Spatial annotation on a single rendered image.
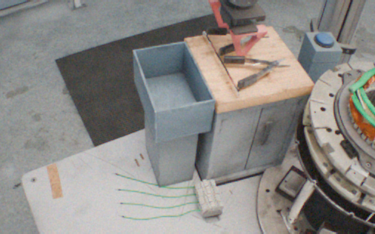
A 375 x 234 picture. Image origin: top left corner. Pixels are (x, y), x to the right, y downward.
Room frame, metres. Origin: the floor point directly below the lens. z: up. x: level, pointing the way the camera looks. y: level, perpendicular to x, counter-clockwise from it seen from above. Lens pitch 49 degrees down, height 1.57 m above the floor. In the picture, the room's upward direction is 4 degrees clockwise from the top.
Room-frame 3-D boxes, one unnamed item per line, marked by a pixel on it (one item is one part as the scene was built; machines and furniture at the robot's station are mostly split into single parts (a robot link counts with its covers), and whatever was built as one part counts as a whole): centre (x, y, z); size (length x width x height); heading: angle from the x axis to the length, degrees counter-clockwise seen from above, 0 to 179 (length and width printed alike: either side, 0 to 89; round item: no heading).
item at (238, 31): (0.61, -0.10, 1.13); 0.07 x 0.07 x 0.09; 21
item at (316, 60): (0.73, -0.32, 0.91); 0.07 x 0.07 x 0.25; 11
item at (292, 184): (0.48, -0.26, 0.83); 0.05 x 0.04 x 0.02; 144
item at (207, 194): (0.45, -0.07, 0.80); 0.10 x 0.05 x 0.04; 15
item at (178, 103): (0.55, 0.02, 0.92); 0.17 x 0.11 x 0.28; 20
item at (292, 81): (0.60, -0.13, 1.05); 0.20 x 0.19 x 0.02; 110
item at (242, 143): (0.60, -0.13, 0.91); 0.19 x 0.19 x 0.26; 20
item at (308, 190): (0.40, -0.25, 0.91); 0.02 x 0.02 x 0.21
